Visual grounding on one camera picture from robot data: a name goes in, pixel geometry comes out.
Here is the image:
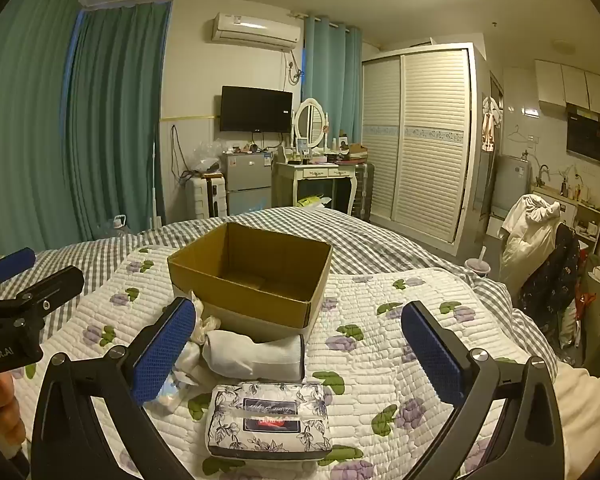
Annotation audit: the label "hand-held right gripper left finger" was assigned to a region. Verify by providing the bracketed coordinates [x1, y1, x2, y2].
[30, 297, 201, 480]

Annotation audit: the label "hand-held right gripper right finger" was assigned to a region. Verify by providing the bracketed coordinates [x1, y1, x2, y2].
[401, 301, 566, 480]

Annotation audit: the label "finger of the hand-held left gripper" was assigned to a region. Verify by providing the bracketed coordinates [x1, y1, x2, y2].
[10, 266, 85, 313]
[0, 246, 37, 286]

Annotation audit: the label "clear plastic packet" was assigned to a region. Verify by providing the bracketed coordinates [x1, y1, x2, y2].
[152, 342, 204, 413]

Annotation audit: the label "white plastic bag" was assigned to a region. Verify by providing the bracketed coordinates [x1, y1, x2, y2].
[187, 292, 222, 347]

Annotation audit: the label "white towel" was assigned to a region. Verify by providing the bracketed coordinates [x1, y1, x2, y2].
[201, 332, 306, 382]

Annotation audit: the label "floral tissue pack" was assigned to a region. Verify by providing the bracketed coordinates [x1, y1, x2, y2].
[206, 381, 333, 461]

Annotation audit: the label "brown cardboard box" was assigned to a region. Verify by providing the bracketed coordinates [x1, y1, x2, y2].
[167, 222, 334, 344]

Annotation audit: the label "person's left hand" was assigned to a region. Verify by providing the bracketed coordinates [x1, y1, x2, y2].
[0, 367, 29, 461]

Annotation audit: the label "white floral quilt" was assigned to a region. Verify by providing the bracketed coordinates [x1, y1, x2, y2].
[0, 245, 581, 480]

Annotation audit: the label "plastic cup with straw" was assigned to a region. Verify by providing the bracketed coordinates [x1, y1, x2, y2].
[464, 246, 491, 279]

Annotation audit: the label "grey checked bedsheet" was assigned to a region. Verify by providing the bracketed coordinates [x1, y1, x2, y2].
[0, 206, 561, 376]

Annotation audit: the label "wide green curtain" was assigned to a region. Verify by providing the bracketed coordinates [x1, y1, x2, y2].
[0, 0, 83, 263]

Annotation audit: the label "dark floral garment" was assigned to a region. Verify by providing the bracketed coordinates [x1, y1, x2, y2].
[516, 224, 581, 347]

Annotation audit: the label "white garment on chair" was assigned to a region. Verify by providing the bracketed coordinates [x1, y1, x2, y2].
[499, 194, 564, 302]

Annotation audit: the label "cream blanket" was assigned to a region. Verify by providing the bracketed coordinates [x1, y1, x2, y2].
[550, 362, 600, 480]

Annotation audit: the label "white suitcase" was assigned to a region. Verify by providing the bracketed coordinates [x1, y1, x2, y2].
[187, 175, 228, 221]

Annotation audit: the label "narrow green curtain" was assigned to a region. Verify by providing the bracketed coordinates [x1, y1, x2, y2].
[62, 2, 173, 242]

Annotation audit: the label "silver suitcase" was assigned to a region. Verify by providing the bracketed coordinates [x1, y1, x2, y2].
[332, 161, 376, 221]

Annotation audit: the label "grey washing machine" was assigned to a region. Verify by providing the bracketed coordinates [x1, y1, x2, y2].
[494, 154, 534, 212]

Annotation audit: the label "grey mini fridge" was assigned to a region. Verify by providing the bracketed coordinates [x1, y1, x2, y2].
[221, 152, 274, 216]

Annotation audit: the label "clear plastic bag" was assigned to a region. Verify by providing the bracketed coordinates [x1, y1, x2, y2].
[189, 141, 227, 177]

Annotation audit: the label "wooden shelf unit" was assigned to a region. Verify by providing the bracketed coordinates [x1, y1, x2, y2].
[569, 202, 600, 257]

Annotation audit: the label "white slatted wardrobe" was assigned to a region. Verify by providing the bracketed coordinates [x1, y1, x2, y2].
[361, 42, 487, 257]

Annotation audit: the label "white dressing table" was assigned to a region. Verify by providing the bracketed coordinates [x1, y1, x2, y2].
[272, 159, 359, 217]

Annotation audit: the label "brown open box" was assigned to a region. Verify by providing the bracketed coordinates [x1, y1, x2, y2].
[337, 142, 369, 164]

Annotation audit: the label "hanging beige cloth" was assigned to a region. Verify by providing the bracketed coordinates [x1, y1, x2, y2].
[481, 95, 502, 154]

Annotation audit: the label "oval white mirror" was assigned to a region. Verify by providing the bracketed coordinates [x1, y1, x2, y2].
[293, 98, 329, 154]

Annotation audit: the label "black range hood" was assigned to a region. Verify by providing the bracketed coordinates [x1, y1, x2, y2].
[565, 103, 600, 166]

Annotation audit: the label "blue curtain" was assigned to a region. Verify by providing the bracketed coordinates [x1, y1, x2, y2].
[302, 12, 364, 147]

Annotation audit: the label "white air conditioner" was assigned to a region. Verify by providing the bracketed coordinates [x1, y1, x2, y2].
[211, 11, 302, 51]

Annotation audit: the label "black wall cable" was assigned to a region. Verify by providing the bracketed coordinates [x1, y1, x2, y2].
[169, 124, 192, 182]

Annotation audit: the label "black wall television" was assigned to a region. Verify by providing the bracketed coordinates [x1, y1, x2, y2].
[220, 86, 294, 134]

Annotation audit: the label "white wall cabinets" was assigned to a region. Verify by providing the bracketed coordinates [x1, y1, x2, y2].
[534, 59, 600, 116]

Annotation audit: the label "air conditioner cable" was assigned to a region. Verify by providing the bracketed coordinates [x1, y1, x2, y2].
[281, 49, 304, 87]

